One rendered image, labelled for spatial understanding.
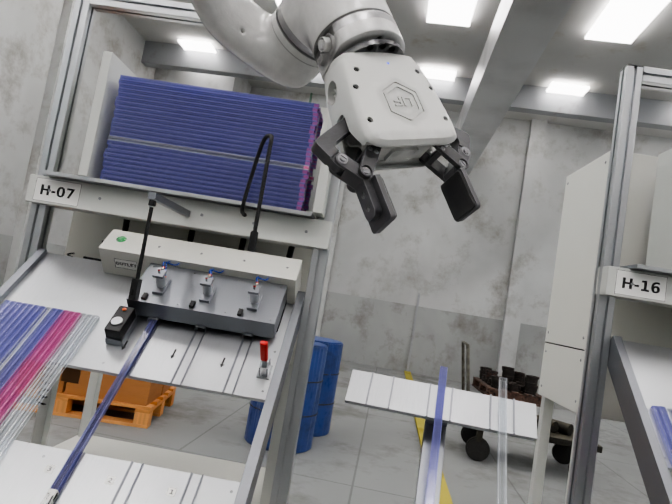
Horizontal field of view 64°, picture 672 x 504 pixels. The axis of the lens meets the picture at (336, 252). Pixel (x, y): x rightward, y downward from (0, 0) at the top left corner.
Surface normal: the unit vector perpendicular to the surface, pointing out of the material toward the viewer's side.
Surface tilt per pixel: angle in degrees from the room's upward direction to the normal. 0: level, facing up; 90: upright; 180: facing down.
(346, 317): 90
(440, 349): 90
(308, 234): 90
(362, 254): 90
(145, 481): 42
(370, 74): 65
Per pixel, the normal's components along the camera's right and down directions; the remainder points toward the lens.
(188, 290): 0.10, -0.79
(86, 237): -0.04, -0.09
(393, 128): 0.38, -0.41
